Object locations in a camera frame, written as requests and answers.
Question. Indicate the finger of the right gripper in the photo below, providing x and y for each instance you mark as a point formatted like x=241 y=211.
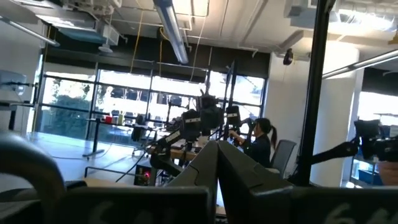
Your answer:
x=339 y=151

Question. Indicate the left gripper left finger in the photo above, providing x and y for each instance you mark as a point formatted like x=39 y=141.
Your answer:
x=205 y=171

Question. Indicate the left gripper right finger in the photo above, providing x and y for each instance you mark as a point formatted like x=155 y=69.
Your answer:
x=236 y=174

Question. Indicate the background black robot arm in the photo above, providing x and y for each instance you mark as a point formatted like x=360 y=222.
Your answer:
x=233 y=116
x=189 y=124
x=211 y=115

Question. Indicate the person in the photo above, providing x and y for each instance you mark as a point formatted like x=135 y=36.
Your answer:
x=258 y=149

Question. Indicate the grey office chair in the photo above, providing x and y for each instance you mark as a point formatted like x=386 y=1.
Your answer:
x=284 y=155

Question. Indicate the black power box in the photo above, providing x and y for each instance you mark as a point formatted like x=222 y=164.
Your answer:
x=143 y=175

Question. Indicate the fluorescent ceiling tube light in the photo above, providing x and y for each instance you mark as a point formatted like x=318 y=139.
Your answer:
x=367 y=62
x=28 y=30
x=174 y=34

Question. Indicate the black ceiling-mounted device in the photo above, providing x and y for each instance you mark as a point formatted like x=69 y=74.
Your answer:
x=288 y=57

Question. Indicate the red cup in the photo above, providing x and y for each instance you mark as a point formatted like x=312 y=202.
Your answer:
x=108 y=119

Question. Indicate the ceiling air unit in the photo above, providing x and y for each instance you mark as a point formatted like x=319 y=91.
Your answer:
x=87 y=32

